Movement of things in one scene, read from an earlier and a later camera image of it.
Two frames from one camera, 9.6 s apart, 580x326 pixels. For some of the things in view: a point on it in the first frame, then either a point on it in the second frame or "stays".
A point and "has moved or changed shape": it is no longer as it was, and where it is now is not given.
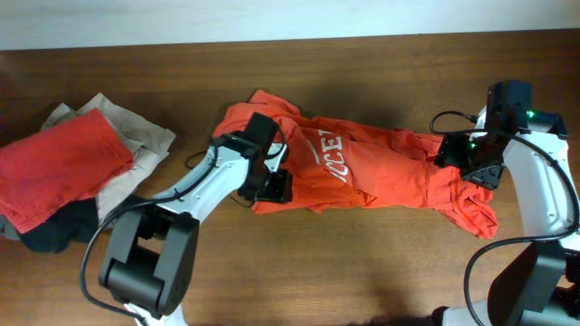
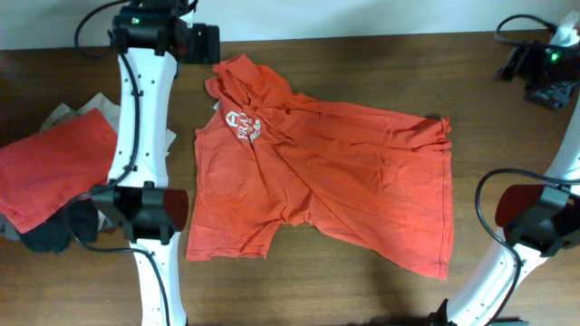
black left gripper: (275, 186) → (199, 43)
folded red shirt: (71, 162) stays
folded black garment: (76, 221) stays
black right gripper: (484, 174) → (545, 91)
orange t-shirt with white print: (333, 163) has moved or changed shape
